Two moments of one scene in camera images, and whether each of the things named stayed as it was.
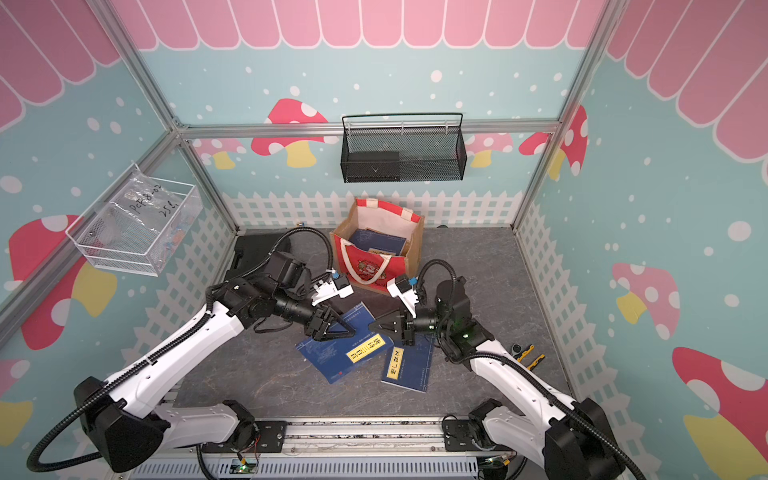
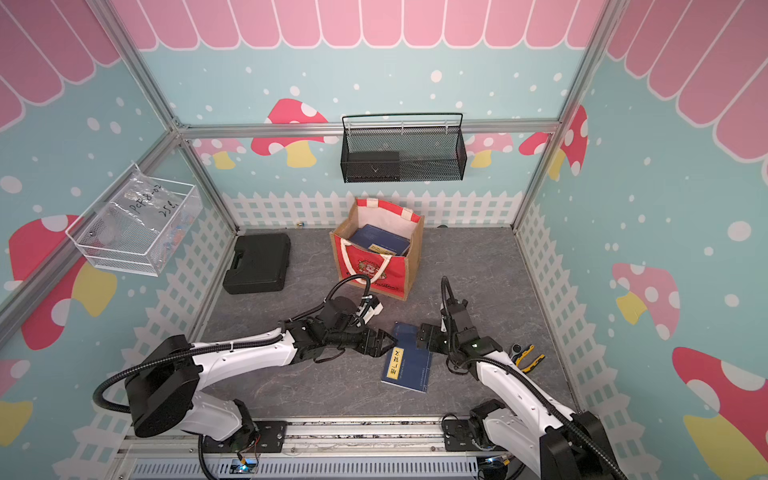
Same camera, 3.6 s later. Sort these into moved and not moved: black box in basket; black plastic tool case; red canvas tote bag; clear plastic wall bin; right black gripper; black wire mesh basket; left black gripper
Moved: left black gripper; right black gripper
Not moved: black wire mesh basket; black box in basket; black plastic tool case; red canvas tote bag; clear plastic wall bin
